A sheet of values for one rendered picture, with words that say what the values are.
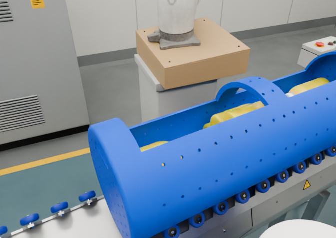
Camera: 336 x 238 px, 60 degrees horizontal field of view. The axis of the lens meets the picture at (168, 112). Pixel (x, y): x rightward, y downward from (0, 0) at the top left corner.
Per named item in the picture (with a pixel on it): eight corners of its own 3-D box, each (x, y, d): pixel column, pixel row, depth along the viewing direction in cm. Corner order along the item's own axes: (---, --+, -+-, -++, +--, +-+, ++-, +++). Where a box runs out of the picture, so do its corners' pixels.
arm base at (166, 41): (145, 34, 137) (144, 22, 133) (190, 29, 140) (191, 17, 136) (151, 51, 123) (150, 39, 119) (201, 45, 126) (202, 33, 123)
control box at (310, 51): (296, 64, 137) (302, 43, 131) (325, 55, 145) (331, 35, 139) (314, 73, 130) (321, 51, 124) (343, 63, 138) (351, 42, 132)
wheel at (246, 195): (231, 189, 80) (235, 190, 78) (244, 183, 82) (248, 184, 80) (236, 205, 80) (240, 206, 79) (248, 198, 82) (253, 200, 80)
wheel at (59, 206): (49, 206, 74) (51, 213, 74) (66, 199, 76) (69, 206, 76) (50, 206, 79) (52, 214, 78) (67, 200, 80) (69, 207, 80)
